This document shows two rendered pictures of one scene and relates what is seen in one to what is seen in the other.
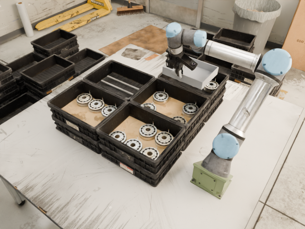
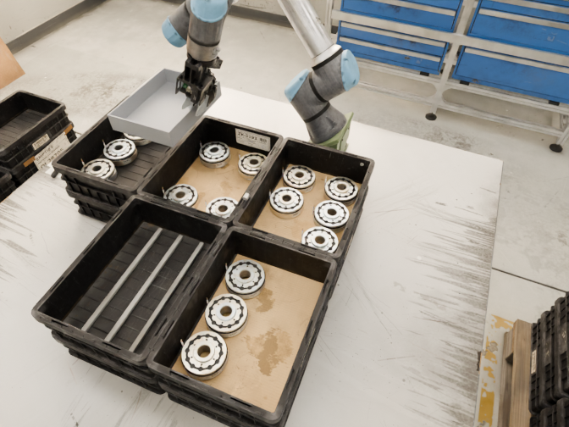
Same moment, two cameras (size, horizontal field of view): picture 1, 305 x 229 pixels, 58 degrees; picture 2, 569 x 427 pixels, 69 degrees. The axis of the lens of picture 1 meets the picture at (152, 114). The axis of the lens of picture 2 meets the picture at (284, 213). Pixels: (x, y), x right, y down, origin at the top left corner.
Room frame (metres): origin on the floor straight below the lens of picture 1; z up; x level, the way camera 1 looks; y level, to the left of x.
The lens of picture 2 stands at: (1.32, 0.84, 1.78)
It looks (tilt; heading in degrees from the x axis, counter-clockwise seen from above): 49 degrees down; 256
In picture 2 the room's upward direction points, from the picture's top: 2 degrees clockwise
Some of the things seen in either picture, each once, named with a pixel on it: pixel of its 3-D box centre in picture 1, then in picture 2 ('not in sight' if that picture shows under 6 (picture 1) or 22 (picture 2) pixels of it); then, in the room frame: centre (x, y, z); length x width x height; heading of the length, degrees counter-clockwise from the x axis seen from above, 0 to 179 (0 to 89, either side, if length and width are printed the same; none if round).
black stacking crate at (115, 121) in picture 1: (140, 136); (307, 204); (1.06, 0.06, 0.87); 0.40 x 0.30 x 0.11; 56
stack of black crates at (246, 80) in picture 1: (251, 86); (31, 155); (2.19, -0.97, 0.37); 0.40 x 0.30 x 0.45; 54
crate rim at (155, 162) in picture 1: (140, 130); (308, 192); (1.06, 0.06, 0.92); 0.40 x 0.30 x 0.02; 56
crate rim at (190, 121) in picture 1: (169, 100); (215, 164); (1.30, -0.11, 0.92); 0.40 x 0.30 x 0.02; 56
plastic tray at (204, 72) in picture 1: (190, 70); (168, 104); (1.41, -0.23, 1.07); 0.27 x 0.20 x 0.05; 54
